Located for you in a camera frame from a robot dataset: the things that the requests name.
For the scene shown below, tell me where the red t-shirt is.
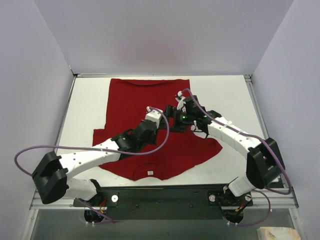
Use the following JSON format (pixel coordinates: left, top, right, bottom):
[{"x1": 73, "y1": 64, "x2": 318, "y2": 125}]
[{"x1": 92, "y1": 78, "x2": 223, "y2": 181}]

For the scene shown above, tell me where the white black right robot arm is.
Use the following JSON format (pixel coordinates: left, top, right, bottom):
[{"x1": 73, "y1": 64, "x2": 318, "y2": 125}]
[{"x1": 164, "y1": 95, "x2": 285, "y2": 197}]

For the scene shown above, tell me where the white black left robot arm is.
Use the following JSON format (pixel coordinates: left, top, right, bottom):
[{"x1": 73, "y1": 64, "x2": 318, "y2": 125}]
[{"x1": 31, "y1": 107, "x2": 170, "y2": 206}]

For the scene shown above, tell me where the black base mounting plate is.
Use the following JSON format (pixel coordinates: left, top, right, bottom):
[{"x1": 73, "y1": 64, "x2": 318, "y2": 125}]
[{"x1": 73, "y1": 184, "x2": 253, "y2": 222}]

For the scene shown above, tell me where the beige tissue pack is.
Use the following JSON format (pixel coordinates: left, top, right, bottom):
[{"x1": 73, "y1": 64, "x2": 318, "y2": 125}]
[{"x1": 257, "y1": 226, "x2": 301, "y2": 240}]

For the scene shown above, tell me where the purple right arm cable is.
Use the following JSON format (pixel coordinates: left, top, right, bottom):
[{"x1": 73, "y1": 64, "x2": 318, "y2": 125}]
[{"x1": 181, "y1": 88, "x2": 293, "y2": 227}]

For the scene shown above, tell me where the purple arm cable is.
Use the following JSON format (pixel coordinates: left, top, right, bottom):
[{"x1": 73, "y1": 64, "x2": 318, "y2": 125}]
[
  {"x1": 181, "y1": 88, "x2": 293, "y2": 227},
  {"x1": 14, "y1": 106, "x2": 171, "y2": 225}
]

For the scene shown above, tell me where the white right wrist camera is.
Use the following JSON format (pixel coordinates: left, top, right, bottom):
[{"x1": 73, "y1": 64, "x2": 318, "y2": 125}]
[{"x1": 175, "y1": 91, "x2": 186, "y2": 111}]

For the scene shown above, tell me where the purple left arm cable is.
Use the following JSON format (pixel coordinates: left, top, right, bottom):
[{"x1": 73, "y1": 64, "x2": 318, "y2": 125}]
[{"x1": 14, "y1": 106, "x2": 171, "y2": 225}]

